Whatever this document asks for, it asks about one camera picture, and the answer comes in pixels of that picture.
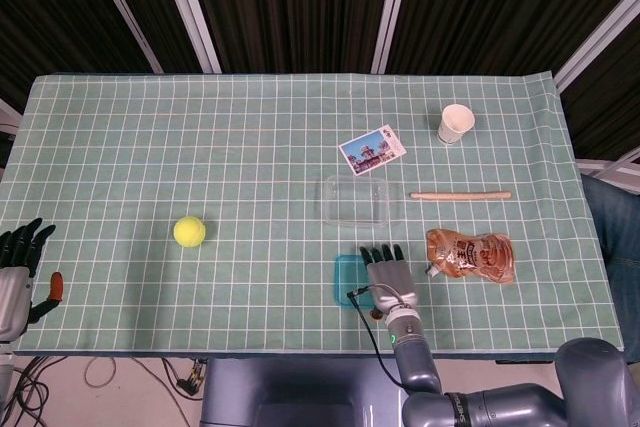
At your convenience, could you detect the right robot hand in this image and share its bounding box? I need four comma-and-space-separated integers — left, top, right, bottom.
358, 242, 420, 321

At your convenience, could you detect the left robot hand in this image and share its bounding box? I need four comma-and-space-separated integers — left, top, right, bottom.
0, 217, 66, 341

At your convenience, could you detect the teal plastic lid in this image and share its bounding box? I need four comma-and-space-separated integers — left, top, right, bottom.
333, 254, 376, 309

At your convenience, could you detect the clear plastic container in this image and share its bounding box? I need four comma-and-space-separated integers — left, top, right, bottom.
321, 174, 392, 229

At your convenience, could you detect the brown sauce pouch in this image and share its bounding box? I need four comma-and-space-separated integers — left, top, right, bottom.
424, 227, 515, 285

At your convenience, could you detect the wooden stick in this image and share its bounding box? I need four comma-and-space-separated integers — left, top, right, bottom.
409, 190, 513, 201

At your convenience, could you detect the photo postcard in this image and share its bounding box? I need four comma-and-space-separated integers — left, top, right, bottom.
338, 124, 406, 177

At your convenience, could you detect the blue-grey robot torso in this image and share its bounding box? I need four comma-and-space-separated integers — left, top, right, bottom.
199, 357, 416, 427

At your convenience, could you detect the white paper cup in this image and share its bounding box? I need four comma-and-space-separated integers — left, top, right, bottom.
437, 103, 476, 146

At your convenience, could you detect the yellow tennis ball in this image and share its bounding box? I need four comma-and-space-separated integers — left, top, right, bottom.
173, 215, 207, 248

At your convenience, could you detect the black and yellow plug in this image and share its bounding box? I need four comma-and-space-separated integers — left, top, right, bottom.
177, 357, 207, 396

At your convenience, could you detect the bystander leg in jeans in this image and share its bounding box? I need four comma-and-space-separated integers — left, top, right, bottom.
579, 174, 640, 363

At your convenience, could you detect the green checked tablecloth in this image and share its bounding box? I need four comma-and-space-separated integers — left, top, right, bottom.
0, 71, 626, 356

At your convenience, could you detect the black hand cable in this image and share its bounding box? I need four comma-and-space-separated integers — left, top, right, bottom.
346, 284, 409, 391

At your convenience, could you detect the black floor cable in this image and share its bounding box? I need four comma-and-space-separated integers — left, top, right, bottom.
0, 354, 56, 427

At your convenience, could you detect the aluminium frame bar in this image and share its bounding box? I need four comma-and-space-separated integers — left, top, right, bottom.
0, 96, 24, 138
574, 146, 640, 181

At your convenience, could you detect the aluminium frame post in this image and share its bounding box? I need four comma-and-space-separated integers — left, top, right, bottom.
370, 0, 416, 74
82, 0, 165, 74
553, 0, 640, 93
153, 0, 223, 74

